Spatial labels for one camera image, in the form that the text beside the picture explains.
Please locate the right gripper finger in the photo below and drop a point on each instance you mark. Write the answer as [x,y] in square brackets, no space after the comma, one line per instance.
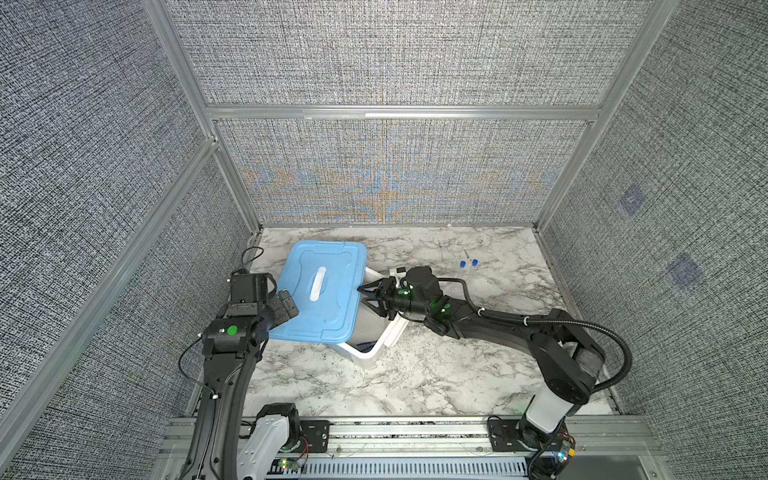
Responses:
[377,305]
[375,288]

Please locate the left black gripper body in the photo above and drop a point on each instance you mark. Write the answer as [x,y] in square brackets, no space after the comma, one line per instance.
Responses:
[277,312]

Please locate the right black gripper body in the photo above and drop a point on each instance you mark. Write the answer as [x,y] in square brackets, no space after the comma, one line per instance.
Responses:
[394,299]

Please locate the white plastic bin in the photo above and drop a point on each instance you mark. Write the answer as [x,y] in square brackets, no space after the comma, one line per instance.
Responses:
[370,327]

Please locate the blue plastic lid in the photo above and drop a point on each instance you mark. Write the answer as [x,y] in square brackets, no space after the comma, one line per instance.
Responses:
[322,278]

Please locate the blue tweezers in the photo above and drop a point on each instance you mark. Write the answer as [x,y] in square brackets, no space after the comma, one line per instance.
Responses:
[365,346]

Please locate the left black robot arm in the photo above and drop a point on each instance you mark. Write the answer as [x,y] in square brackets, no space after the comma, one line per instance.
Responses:
[232,345]

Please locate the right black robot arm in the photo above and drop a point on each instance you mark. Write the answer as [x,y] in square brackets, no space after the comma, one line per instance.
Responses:
[576,358]

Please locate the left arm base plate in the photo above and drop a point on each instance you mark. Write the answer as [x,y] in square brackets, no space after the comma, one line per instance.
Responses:
[313,437]

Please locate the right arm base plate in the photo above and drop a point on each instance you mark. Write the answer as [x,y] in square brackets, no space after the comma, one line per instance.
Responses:
[505,435]

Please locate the aluminium front rail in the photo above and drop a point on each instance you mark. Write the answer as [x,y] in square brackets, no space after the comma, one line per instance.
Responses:
[427,447]

